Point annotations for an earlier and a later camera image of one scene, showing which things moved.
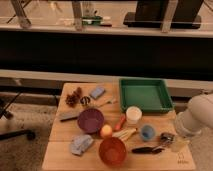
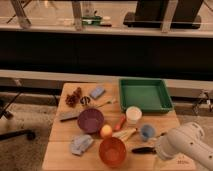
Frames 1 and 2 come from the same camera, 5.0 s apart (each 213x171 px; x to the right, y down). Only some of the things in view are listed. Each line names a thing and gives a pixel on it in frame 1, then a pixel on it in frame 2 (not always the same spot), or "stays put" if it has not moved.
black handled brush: (148, 150) stays put
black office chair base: (3, 112) stays put
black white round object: (85, 100) stays put
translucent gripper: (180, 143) → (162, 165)
